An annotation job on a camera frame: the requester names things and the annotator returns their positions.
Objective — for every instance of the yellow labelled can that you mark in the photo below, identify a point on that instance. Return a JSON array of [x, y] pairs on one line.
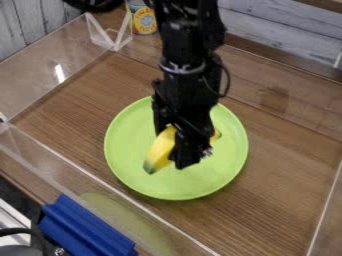
[[144, 17]]

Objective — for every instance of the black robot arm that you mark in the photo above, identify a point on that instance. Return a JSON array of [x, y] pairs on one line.
[[192, 31]]

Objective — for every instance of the blue plastic clamp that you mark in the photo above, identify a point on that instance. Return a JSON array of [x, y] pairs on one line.
[[81, 232]]

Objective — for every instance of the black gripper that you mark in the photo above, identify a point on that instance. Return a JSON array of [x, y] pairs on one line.
[[185, 96]]

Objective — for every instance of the green plate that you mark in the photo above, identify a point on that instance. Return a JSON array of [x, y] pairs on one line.
[[129, 139]]

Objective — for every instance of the yellow toy banana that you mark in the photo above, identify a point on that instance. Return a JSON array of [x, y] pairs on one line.
[[161, 155]]

